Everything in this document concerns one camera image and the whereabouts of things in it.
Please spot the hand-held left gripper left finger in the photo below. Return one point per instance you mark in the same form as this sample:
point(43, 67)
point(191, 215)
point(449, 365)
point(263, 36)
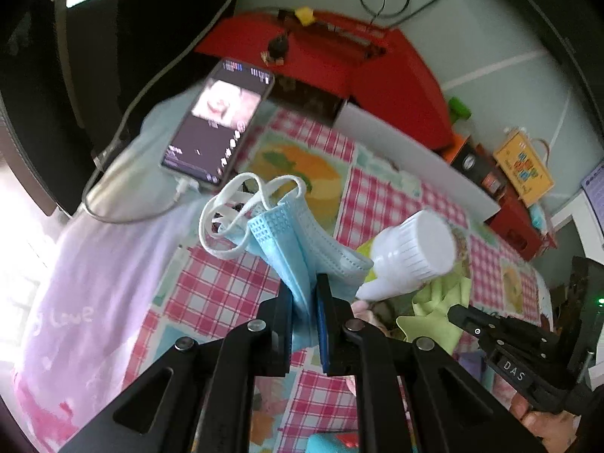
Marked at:
point(282, 335)

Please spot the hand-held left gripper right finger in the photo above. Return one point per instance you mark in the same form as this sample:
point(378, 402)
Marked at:
point(322, 335)

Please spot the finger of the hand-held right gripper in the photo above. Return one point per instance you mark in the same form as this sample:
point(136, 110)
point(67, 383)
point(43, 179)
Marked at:
point(500, 325)
point(519, 363)

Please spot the light green cloth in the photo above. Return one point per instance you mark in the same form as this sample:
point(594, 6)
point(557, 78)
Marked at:
point(439, 311)

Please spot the blue face mask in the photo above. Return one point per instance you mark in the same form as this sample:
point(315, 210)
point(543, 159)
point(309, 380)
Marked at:
point(302, 245)

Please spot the person's right hand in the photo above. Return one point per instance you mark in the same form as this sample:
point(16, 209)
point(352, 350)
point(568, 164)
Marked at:
point(542, 427)

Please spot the printed checkered tablecloth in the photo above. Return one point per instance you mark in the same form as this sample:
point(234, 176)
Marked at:
point(222, 283)

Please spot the red gift box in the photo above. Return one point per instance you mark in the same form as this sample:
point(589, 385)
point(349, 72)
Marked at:
point(514, 226)

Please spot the teal wet wipes packet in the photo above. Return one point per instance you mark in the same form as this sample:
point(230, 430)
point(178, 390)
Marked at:
point(325, 444)

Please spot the white shelf desk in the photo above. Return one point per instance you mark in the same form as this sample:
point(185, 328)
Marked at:
point(590, 226)

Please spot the blue wet wipes pack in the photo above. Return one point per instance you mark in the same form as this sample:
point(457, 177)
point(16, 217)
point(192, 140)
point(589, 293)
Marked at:
point(539, 217)

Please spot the white plastic bottle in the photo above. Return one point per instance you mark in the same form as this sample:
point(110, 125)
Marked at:
point(410, 250)

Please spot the purple perforated basket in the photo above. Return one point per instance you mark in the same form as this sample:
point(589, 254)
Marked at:
point(595, 181)

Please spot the black cardboard box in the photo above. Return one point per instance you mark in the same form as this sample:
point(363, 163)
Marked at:
point(476, 165)

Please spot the white board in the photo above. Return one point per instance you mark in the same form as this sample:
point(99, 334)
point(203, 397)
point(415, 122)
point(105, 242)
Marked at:
point(415, 160)

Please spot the black smartphone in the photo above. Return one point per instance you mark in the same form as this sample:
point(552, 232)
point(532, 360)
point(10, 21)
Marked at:
point(212, 127)

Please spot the green dumbbell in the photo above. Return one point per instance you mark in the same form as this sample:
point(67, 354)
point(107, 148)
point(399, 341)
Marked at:
point(458, 108)

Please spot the large red flat box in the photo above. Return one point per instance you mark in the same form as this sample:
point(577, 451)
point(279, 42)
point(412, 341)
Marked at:
point(401, 85)

